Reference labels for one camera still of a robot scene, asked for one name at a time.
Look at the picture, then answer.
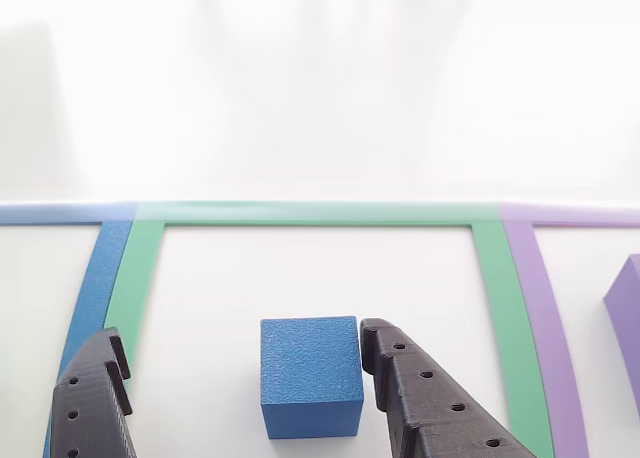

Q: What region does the small blue cube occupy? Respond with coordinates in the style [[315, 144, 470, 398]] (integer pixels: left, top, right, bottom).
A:
[[259, 315, 364, 440]]

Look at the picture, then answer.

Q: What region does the purple block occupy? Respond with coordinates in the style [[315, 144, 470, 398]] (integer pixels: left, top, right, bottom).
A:
[[602, 252, 640, 379]]

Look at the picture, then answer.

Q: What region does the blue square frame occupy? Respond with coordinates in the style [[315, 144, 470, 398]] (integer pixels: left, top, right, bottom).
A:
[[0, 202, 139, 458]]

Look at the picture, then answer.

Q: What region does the green square frame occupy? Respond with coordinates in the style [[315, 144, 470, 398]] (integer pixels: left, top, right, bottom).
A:
[[99, 201, 556, 458]]

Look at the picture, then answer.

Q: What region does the purple square frame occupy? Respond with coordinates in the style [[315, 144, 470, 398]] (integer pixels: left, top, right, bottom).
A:
[[497, 201, 640, 458]]

